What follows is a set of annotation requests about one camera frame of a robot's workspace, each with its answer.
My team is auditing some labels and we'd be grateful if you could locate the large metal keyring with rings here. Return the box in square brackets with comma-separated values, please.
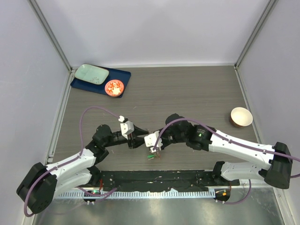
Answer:
[145, 127, 162, 161]

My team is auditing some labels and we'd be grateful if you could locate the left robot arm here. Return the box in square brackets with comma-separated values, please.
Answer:
[16, 121, 149, 217]

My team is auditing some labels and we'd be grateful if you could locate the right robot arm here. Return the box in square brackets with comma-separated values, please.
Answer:
[155, 113, 294, 189]

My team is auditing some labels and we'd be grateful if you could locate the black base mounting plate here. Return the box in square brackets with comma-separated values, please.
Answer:
[81, 170, 240, 192]

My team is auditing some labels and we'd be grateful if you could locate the red patterned small bowl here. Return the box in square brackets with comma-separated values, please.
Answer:
[105, 80, 125, 97]

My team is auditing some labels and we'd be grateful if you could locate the dark blue tray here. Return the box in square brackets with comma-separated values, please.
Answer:
[70, 67, 131, 98]

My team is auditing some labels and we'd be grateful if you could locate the light green rectangular plate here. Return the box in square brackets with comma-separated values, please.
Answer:
[75, 64, 109, 85]

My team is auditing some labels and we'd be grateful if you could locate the white brown bowl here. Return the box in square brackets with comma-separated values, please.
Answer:
[230, 107, 253, 128]

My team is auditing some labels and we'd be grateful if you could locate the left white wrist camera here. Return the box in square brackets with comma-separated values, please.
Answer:
[118, 115, 135, 140]

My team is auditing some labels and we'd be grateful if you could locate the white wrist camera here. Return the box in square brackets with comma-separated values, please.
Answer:
[144, 131, 162, 154]
[118, 115, 135, 140]

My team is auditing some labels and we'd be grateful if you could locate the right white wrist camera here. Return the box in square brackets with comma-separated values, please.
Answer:
[144, 131, 162, 154]

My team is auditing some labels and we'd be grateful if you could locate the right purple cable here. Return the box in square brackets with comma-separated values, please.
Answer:
[151, 118, 300, 205]

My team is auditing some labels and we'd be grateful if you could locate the slotted cable duct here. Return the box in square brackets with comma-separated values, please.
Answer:
[57, 189, 215, 201]

